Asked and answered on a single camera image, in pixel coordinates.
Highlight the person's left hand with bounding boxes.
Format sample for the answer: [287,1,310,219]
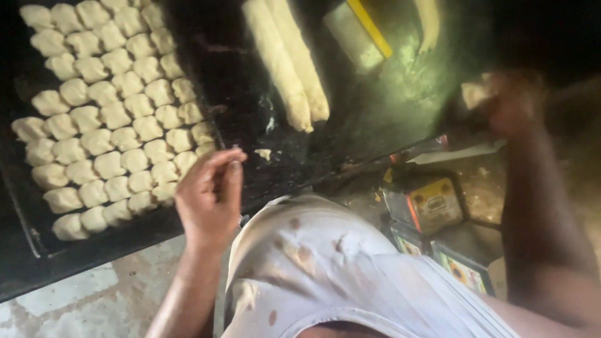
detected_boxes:
[175,148,248,250]

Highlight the person's right hand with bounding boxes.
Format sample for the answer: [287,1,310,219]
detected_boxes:
[462,69,551,140]

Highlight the pale raw dough piece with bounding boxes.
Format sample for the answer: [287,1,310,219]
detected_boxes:
[461,73,497,111]

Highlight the white flat board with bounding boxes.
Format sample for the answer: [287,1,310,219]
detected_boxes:
[406,139,509,165]

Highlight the yellow and orange tin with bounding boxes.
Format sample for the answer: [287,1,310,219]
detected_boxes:
[382,176,466,236]

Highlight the long raw dough log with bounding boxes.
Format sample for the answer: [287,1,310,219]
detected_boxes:
[265,0,331,123]
[241,0,314,134]

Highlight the curved raw dough strip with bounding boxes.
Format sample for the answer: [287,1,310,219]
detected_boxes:
[413,0,441,55]

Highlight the rows of cut dough lumps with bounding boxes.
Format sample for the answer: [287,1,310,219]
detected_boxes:
[10,0,218,242]

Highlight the small dark printed tin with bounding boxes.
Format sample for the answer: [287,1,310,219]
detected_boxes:
[389,223,434,257]

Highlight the dark tin with flower print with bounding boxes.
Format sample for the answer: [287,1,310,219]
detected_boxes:
[429,241,495,297]

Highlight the person's stained white shirt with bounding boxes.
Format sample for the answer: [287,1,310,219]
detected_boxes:
[222,194,523,338]

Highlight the black baking tray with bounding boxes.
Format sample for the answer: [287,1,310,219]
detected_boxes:
[0,0,225,260]

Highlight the yellow handled metal dough scraper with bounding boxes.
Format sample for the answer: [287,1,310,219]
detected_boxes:
[322,0,393,74]

